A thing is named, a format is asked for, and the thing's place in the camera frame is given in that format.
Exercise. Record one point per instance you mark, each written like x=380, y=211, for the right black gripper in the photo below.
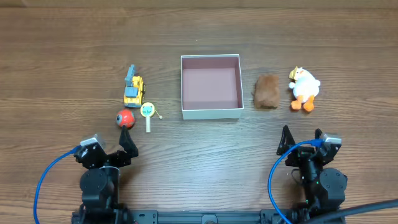
x=305, y=154

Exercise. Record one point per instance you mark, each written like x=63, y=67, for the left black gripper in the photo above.
x=109, y=158

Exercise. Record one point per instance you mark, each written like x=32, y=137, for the red ball with eye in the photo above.
x=125, y=118

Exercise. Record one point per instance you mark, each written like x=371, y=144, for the yellow wooden rattle drum toy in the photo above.
x=147, y=110

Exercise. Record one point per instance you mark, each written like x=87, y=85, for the white plush duck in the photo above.
x=305, y=87

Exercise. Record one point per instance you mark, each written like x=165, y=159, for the yellow toy excavator truck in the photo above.
x=134, y=89

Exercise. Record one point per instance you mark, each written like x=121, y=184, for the brown plush toy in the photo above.
x=266, y=93

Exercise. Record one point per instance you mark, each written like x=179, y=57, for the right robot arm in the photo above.
x=324, y=188

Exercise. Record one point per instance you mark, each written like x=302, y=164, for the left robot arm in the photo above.
x=100, y=183

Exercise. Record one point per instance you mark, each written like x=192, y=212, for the white cardboard box pink inside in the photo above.
x=211, y=86

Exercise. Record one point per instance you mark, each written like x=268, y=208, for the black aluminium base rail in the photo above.
x=156, y=217

